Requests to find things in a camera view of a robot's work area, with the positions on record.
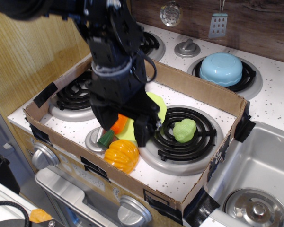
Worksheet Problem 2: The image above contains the back left stove burner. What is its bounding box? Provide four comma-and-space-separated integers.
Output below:
140, 32, 166, 61

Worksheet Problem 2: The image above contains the hanging silver strainer ladle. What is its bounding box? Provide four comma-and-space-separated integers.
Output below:
160, 0, 183, 27

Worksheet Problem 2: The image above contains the silver knob on stovetop front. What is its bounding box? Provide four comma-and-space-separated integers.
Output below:
85, 127, 106, 155

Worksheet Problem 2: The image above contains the silver knob on stovetop back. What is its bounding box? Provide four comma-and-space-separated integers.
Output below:
174, 38, 201, 58

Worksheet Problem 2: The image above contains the right silver oven knob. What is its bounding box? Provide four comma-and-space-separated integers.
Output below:
117, 195, 152, 227

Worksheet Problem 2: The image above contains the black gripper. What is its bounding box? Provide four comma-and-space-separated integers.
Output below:
89, 57, 161, 147

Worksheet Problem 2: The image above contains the stove burner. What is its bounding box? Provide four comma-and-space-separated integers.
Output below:
140, 32, 166, 61
140, 105, 223, 176
187, 57, 263, 100
49, 70, 95, 122

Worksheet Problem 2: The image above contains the green toy lettuce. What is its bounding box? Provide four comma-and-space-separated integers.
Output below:
173, 118, 196, 143

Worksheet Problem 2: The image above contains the silver oven door handle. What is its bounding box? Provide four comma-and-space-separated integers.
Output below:
35, 168, 117, 227

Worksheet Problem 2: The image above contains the left silver oven knob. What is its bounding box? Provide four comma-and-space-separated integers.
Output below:
32, 142, 60, 170

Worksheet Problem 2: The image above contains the light green plastic plate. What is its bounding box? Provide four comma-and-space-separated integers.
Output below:
116, 92, 167, 141

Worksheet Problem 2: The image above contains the black cable bottom left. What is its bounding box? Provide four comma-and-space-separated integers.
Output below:
0, 200, 30, 227

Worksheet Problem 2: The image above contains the silver oven knob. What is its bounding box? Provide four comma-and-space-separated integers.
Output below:
32, 142, 60, 170
117, 195, 152, 227

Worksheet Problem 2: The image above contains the front left stove burner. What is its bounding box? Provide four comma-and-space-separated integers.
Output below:
49, 70, 95, 122

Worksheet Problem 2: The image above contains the back right stove burner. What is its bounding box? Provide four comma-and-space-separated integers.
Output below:
187, 57, 263, 100

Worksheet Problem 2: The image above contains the orange object bottom left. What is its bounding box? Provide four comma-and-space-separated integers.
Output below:
29, 209, 52, 223

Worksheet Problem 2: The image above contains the orange toy pumpkin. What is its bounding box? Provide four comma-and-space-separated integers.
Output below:
104, 140, 140, 174

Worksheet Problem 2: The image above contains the hanging silver spatula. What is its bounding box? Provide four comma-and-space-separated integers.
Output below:
208, 0, 228, 39

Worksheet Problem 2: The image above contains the front right stove burner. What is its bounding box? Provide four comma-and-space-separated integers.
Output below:
140, 105, 223, 176

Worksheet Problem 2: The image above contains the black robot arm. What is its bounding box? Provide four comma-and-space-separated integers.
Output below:
0, 0, 161, 147

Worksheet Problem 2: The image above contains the silver knob on stovetop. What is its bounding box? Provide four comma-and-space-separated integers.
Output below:
174, 38, 201, 58
85, 127, 106, 155

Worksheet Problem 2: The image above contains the light blue plastic bowl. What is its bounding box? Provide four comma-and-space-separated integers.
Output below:
197, 52, 243, 87

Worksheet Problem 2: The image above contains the steel pot lid in sink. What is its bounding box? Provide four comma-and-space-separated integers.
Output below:
223, 188, 284, 227

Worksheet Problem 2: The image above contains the cardboard fence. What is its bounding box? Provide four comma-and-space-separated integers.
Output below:
24, 55, 248, 227

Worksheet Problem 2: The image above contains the orange toy carrot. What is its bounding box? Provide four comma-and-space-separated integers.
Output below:
97, 113, 128, 149

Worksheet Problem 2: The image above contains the steel sink basin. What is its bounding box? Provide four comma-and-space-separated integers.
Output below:
204, 122, 284, 227

